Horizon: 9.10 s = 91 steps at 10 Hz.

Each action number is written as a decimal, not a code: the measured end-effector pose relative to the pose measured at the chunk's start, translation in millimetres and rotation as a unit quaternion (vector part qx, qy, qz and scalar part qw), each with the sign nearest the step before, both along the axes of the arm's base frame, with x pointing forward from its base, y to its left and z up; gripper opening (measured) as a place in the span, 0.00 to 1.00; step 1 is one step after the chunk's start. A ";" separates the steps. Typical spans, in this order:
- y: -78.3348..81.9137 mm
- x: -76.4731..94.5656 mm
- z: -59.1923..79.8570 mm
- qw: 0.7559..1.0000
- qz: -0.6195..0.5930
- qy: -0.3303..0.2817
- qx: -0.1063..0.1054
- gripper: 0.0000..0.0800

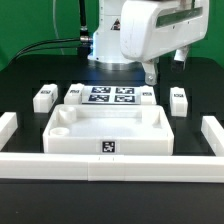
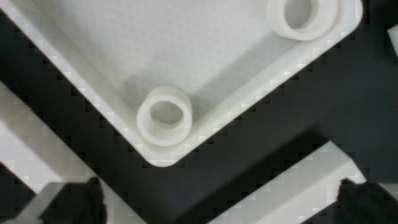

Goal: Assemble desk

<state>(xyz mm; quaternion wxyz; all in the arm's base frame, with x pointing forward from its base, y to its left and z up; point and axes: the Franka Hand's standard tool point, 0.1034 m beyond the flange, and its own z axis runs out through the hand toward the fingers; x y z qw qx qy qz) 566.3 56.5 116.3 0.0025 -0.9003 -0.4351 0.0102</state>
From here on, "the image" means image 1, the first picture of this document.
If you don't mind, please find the white U-shaped obstacle fence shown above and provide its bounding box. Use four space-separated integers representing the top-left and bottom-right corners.
0 112 224 183

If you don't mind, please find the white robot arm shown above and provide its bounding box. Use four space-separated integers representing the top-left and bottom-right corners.
88 0 210 85

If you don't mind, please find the black cable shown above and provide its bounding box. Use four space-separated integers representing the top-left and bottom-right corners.
7 0 94 67

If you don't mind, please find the fiducial marker plate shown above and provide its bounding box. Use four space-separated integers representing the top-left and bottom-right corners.
82 86 140 105

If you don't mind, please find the white desk top tray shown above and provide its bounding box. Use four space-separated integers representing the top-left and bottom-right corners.
43 104 174 156

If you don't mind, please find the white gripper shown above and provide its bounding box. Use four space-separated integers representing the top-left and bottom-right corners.
120 0 210 85

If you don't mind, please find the thin white cable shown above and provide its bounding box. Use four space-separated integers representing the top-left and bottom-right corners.
52 0 66 56

